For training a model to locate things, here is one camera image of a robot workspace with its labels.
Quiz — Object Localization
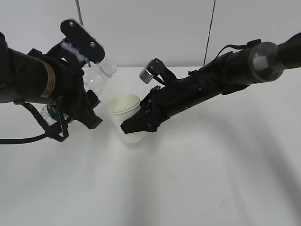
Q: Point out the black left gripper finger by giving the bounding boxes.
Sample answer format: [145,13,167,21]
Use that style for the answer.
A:
[68,89,103,129]
[27,42,77,61]

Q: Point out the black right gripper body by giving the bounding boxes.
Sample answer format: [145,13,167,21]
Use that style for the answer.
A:
[151,82,188,123]

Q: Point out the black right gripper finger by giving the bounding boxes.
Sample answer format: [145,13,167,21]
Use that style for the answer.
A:
[120,109,162,134]
[140,90,155,111]

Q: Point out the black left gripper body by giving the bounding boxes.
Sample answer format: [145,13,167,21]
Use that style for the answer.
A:
[50,58,86,122]

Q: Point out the white paper cup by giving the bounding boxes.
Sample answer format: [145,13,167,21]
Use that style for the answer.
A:
[106,94,146,144]

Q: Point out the clear water bottle green label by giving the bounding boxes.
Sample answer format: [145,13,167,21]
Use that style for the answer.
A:
[40,57,118,126]

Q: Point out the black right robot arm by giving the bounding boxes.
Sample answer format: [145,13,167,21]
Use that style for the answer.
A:
[121,34,301,134]

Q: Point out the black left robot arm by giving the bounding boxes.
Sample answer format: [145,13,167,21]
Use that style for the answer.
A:
[0,34,102,129]

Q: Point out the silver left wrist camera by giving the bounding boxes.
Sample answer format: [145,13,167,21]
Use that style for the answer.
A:
[60,19,105,64]

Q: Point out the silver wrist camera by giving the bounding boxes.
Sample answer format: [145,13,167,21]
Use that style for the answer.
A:
[60,19,105,64]
[139,58,178,86]

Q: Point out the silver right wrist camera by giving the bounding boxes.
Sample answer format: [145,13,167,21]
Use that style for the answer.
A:
[139,58,178,86]

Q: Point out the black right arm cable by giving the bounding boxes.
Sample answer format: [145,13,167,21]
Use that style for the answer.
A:
[188,39,263,76]

